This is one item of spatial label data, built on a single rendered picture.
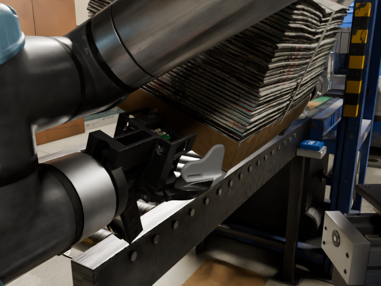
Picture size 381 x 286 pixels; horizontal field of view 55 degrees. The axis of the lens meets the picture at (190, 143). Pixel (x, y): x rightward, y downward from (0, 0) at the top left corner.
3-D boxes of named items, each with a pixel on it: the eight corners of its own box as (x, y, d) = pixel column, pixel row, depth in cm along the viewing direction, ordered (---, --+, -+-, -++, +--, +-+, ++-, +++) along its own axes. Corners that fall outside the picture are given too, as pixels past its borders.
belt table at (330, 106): (321, 139, 165) (323, 118, 162) (197, 123, 198) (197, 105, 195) (347, 114, 222) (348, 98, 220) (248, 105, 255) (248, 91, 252)
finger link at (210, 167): (254, 149, 46) (195, 150, 40) (237, 187, 48) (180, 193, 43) (240, 137, 48) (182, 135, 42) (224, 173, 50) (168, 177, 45)
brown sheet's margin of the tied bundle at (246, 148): (227, 172, 47) (239, 143, 45) (71, 80, 57) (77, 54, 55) (265, 144, 60) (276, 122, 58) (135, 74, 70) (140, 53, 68)
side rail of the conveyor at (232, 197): (100, 336, 58) (94, 270, 54) (76, 323, 60) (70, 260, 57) (310, 142, 168) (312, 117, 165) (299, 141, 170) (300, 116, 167)
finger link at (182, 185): (219, 186, 44) (156, 193, 39) (215, 197, 44) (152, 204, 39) (199, 164, 47) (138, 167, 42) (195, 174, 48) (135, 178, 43)
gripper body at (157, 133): (202, 133, 41) (133, 164, 31) (180, 194, 44) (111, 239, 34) (150, 104, 43) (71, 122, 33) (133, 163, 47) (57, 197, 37)
